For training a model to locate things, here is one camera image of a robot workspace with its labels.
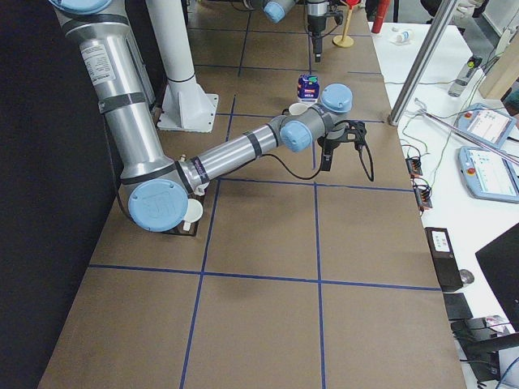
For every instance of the white paper cup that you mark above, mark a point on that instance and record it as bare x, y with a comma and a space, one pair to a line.
297, 108

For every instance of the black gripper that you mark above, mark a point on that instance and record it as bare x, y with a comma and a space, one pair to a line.
329, 143
315, 25

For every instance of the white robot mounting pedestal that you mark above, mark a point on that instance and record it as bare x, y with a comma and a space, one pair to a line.
185, 106

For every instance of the blue white milk carton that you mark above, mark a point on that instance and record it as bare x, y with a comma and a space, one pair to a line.
308, 89

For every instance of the clear water bottle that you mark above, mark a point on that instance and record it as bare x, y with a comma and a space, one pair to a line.
464, 76

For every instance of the black box with buttons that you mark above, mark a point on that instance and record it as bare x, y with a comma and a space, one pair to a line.
443, 259

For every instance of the red bottle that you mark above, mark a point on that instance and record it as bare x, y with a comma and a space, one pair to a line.
381, 11

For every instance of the orange connector board far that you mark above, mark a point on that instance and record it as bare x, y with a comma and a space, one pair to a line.
414, 165

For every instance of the teach pendant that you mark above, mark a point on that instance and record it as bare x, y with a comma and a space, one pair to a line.
487, 175
490, 126

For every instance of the aluminium frame post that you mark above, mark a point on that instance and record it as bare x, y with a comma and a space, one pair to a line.
431, 40

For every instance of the orange connector board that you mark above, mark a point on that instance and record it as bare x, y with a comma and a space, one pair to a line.
422, 192
414, 165

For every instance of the orange connector board near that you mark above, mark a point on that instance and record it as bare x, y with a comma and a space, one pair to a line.
422, 192

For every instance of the round wooden stand base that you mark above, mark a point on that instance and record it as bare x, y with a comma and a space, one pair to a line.
345, 41

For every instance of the near teach pendant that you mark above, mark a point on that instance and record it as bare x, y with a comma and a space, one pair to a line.
487, 175

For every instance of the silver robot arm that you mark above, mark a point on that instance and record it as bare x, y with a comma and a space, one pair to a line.
158, 187
275, 10

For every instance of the black monitor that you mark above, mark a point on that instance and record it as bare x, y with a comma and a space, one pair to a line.
499, 262

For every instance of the far teach pendant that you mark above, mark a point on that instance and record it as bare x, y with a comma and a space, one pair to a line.
490, 126

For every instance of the white cup on holder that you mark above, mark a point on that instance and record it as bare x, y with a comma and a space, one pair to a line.
194, 212

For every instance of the crumpled white plastic bottle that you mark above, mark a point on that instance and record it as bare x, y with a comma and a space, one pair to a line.
402, 37

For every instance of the black cup holder tray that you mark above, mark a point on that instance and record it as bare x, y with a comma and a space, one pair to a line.
177, 230

